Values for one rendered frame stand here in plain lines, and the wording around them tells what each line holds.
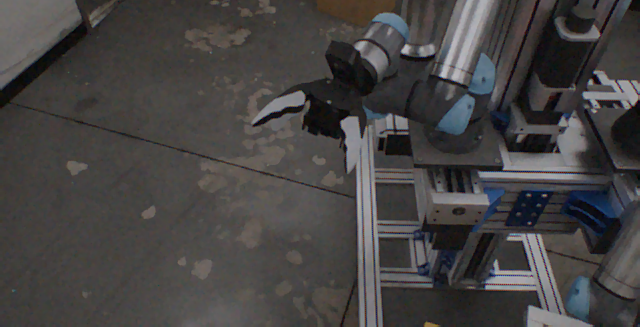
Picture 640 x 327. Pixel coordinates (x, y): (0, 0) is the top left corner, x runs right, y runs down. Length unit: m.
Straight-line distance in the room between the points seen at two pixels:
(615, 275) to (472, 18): 0.51
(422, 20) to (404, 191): 1.51
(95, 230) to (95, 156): 0.54
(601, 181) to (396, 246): 1.10
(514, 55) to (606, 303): 0.64
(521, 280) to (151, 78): 2.63
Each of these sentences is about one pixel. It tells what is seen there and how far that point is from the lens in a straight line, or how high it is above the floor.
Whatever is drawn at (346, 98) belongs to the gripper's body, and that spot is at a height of 1.68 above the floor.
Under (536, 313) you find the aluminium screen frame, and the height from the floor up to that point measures 0.99.
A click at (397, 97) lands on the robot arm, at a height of 1.58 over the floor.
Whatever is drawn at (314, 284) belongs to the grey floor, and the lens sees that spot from 2.43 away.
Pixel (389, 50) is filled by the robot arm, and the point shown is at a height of 1.68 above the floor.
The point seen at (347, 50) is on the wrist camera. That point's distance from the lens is 0.67.
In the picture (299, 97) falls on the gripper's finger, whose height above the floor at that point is 1.69.
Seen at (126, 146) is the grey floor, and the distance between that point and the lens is 3.17.
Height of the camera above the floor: 2.16
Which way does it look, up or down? 47 degrees down
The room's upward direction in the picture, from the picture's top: straight up
